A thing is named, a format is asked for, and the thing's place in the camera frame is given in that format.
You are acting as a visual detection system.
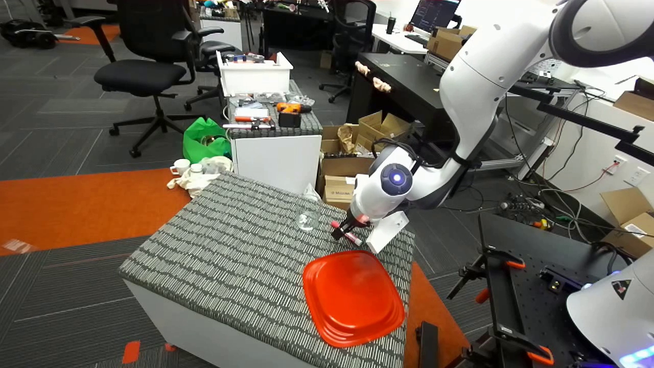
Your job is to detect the black office chair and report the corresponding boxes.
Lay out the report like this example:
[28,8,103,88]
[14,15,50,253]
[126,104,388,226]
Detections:
[316,0,378,106]
[89,0,227,161]

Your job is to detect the black flat bar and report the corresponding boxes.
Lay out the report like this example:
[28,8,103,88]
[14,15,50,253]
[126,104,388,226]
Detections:
[414,320,442,368]

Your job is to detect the green bag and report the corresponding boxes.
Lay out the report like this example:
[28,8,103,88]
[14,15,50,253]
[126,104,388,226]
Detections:
[179,114,234,165]

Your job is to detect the open cardboard box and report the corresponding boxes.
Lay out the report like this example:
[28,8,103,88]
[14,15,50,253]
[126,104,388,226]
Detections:
[356,108,412,149]
[319,122,364,160]
[319,155,375,211]
[597,186,654,262]

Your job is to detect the tangled floor cables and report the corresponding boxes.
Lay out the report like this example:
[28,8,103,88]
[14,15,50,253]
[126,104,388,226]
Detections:
[498,182,615,242]

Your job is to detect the clear plastic cup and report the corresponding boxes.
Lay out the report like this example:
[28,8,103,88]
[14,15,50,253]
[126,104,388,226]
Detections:
[295,211,316,235]

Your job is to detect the white plastic tub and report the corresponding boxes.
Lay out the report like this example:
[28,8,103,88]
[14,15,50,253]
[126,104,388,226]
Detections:
[215,50,296,101]

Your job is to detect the cardboard box with label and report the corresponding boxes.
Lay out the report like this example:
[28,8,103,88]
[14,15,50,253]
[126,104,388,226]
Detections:
[425,24,481,64]

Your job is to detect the laptop with lit screen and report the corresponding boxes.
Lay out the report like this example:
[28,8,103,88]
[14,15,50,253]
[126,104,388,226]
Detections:
[407,0,464,36]

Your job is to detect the orange and black tool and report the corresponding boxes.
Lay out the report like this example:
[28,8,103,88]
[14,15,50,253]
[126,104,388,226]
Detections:
[274,101,306,129]

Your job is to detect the black clamp orange handle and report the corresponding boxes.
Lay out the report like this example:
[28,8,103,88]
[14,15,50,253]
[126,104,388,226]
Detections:
[444,246,530,302]
[468,322,557,368]

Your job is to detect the black metal frame beam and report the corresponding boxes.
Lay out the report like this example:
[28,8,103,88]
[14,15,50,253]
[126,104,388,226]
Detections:
[508,72,654,169]

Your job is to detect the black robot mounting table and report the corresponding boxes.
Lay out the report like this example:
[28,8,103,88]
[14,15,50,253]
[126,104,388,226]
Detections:
[474,209,654,368]

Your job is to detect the white clutter pile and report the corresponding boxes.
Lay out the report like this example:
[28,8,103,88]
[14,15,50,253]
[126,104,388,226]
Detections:
[220,97,278,134]

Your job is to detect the black bag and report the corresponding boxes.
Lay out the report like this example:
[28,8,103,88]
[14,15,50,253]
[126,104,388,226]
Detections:
[0,16,62,52]

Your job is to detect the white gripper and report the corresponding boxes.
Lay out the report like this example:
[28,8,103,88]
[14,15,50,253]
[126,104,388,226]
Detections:
[335,209,411,255]

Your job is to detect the black desk cabinet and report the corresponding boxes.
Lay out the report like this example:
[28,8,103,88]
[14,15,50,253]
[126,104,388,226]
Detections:
[346,52,492,149]

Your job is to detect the red and white marker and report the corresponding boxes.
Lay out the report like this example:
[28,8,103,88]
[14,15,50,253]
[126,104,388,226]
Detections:
[330,218,364,249]

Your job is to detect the white paper scrap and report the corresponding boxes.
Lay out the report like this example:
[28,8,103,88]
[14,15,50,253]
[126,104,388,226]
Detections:
[0,238,35,257]

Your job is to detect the red square plastic plate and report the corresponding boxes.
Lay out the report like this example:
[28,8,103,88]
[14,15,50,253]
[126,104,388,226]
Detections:
[300,248,409,351]

